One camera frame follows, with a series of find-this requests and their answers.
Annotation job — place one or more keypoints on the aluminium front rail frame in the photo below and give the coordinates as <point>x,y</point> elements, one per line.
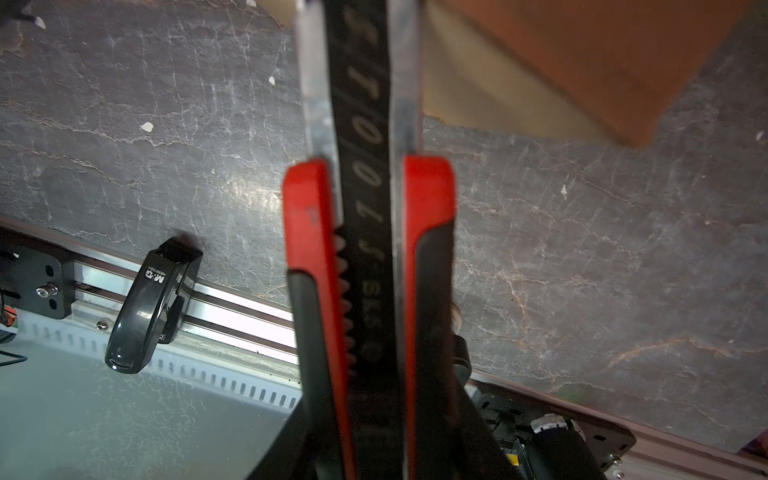
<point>245,348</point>

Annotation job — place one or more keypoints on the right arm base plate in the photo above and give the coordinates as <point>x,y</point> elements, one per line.
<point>594,438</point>

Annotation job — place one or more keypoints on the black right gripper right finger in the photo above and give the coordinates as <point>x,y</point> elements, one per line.
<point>477,455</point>

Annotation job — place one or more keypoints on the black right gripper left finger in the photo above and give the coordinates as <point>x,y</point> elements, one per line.
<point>288,456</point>

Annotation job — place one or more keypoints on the brown cardboard express box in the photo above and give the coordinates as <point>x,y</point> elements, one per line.
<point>584,70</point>

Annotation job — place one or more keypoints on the black handle on rail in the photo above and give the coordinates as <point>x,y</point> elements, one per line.
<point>155,306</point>

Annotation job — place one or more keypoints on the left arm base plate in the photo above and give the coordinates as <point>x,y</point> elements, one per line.
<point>36,276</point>

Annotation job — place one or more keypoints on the red black utility knife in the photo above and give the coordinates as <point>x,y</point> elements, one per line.
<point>368,224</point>

